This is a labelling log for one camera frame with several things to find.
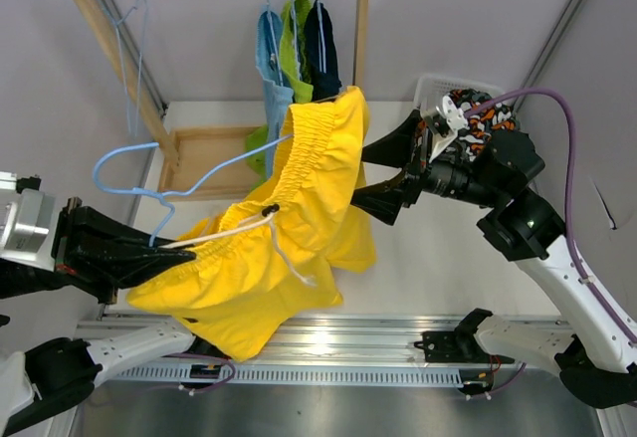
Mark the blue hanger of yellow shorts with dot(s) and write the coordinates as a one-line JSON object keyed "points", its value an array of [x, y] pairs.
{"points": [[162, 196]]}

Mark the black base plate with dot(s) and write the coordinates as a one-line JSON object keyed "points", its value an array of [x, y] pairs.
{"points": [[204, 348], [456, 346]]}

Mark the lime green shorts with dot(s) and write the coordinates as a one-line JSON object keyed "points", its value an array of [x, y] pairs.
{"points": [[282, 65]]}

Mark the white plastic basket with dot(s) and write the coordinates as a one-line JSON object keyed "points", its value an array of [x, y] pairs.
{"points": [[430, 88]]}

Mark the blue hanger of light-blue shorts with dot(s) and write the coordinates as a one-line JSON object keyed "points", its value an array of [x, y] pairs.
{"points": [[274, 41]]}

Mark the navy blue shorts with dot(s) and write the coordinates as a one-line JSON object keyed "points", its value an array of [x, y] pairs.
{"points": [[326, 85]]}

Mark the white slotted cable duct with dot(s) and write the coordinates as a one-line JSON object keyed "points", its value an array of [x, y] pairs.
{"points": [[198, 373]]}

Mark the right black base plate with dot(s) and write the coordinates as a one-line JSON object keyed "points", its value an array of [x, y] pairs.
{"points": [[456, 346]]}

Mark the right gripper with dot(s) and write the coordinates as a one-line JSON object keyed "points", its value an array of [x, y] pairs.
{"points": [[384, 199]]}

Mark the orange camouflage shorts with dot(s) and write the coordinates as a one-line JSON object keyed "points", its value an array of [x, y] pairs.
{"points": [[481, 126]]}

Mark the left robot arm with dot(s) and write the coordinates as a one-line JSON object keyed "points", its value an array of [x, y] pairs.
{"points": [[61, 373]]}

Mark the wooden clothes rack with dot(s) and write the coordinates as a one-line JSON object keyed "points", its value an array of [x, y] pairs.
{"points": [[183, 148]]}

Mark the yellow shorts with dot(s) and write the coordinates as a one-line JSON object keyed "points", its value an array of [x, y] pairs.
{"points": [[272, 256]]}

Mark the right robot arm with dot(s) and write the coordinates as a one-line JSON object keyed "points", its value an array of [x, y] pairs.
{"points": [[596, 359]]}

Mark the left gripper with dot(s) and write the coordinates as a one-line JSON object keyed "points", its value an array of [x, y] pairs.
{"points": [[106, 270]]}

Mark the aluminium mounting rail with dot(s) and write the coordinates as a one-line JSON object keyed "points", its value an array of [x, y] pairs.
{"points": [[331, 340]]}

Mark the light blue shorts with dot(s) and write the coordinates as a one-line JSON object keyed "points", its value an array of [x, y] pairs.
{"points": [[277, 99]]}

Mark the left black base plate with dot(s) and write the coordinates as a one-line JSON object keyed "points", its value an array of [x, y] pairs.
{"points": [[204, 348]]}

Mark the blue hanger of camouflage shorts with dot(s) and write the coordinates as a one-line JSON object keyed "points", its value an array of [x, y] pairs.
{"points": [[129, 56]]}

